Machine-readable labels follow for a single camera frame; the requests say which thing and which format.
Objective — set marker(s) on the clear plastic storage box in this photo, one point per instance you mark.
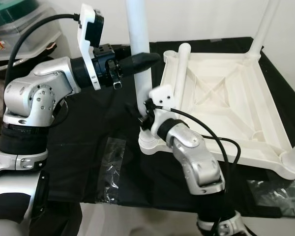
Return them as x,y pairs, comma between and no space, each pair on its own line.
24,42

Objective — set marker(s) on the black tablecloth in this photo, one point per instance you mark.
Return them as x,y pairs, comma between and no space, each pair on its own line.
88,123

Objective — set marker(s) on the white plastic table top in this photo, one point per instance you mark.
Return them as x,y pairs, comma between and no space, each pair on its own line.
226,98

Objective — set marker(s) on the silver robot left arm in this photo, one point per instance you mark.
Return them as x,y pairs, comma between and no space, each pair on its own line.
34,98

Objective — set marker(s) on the clear plastic bag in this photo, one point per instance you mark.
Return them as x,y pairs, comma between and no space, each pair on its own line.
110,169

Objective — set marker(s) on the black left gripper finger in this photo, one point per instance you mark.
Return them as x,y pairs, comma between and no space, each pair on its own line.
140,61

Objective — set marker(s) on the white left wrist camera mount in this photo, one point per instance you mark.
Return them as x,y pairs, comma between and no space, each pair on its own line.
88,29

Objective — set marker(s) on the grey tape patch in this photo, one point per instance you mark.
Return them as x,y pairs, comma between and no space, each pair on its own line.
216,39

